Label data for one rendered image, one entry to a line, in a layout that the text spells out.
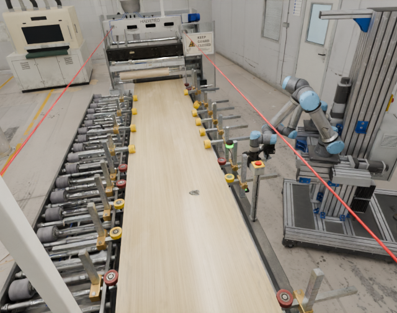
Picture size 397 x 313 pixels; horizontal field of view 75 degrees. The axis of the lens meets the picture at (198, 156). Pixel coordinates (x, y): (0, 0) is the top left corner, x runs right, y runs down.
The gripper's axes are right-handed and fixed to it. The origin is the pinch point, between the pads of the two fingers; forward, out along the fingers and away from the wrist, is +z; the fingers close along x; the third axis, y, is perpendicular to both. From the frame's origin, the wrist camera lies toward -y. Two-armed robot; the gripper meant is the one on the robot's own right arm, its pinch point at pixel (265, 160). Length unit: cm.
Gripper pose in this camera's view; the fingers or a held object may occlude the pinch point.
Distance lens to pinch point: 250.0
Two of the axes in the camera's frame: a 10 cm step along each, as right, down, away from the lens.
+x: -1.8, -5.4, 8.2
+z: 0.7, 8.3, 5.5
